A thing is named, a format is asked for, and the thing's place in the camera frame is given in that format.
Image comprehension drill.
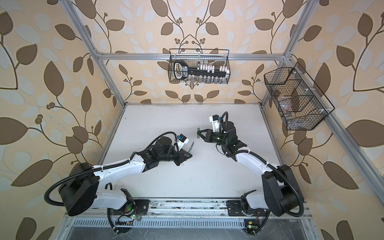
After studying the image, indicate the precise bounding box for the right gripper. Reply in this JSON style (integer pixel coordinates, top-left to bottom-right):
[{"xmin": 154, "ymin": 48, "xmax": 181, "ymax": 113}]
[{"xmin": 198, "ymin": 129, "xmax": 228, "ymax": 147}]

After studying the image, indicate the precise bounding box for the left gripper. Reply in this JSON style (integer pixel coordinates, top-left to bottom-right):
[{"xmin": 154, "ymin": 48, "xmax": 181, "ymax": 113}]
[{"xmin": 158, "ymin": 147, "xmax": 194, "ymax": 166}]

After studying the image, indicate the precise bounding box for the green pen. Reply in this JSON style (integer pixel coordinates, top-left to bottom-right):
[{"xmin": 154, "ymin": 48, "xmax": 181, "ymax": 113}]
[{"xmin": 188, "ymin": 141, "xmax": 195, "ymax": 153}]

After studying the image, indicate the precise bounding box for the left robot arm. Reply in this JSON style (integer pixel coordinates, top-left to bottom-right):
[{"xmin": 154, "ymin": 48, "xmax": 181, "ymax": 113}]
[{"xmin": 44, "ymin": 132, "xmax": 192, "ymax": 216}]

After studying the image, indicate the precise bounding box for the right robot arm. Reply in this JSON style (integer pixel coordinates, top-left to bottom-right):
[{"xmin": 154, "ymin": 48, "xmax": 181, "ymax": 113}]
[{"xmin": 197, "ymin": 112, "xmax": 304, "ymax": 217}]

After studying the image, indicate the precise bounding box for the black tool with sockets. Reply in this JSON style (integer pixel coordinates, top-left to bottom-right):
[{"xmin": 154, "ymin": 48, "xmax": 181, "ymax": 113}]
[{"xmin": 171, "ymin": 60, "xmax": 231, "ymax": 80}]

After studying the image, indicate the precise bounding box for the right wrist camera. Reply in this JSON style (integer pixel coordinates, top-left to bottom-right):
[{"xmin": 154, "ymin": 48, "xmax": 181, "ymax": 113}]
[{"xmin": 209, "ymin": 115, "xmax": 222, "ymax": 133}]

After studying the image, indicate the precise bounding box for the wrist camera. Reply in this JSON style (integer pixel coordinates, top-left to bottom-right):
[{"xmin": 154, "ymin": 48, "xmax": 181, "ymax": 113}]
[
  {"xmin": 209, "ymin": 115, "xmax": 222, "ymax": 133},
  {"xmin": 176, "ymin": 134, "xmax": 189, "ymax": 150}
]

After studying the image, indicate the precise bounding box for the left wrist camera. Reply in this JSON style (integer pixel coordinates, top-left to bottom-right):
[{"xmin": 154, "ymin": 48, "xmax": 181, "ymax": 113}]
[{"xmin": 176, "ymin": 134, "xmax": 189, "ymax": 150}]

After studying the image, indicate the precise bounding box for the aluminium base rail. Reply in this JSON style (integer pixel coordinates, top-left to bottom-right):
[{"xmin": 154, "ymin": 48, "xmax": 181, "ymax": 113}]
[{"xmin": 64, "ymin": 197, "xmax": 314, "ymax": 230}]

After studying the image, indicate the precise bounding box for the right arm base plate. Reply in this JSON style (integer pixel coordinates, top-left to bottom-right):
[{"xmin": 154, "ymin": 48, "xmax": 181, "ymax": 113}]
[{"xmin": 226, "ymin": 200, "xmax": 269, "ymax": 218}]

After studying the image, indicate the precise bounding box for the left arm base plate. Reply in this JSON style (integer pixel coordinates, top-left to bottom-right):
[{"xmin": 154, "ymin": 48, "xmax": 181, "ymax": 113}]
[{"xmin": 111, "ymin": 199, "xmax": 150, "ymax": 216}]

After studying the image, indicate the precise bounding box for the back wire basket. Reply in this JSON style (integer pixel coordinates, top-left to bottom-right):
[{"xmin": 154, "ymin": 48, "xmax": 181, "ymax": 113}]
[{"xmin": 168, "ymin": 48, "xmax": 231, "ymax": 85}]

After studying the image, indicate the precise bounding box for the side wire basket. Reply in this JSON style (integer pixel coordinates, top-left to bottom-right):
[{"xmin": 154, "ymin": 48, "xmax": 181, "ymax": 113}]
[{"xmin": 264, "ymin": 63, "xmax": 335, "ymax": 131}]

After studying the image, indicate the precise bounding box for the aluminium frame back bar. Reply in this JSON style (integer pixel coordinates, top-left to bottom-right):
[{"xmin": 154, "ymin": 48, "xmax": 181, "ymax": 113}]
[{"xmin": 95, "ymin": 52, "xmax": 286, "ymax": 61}]

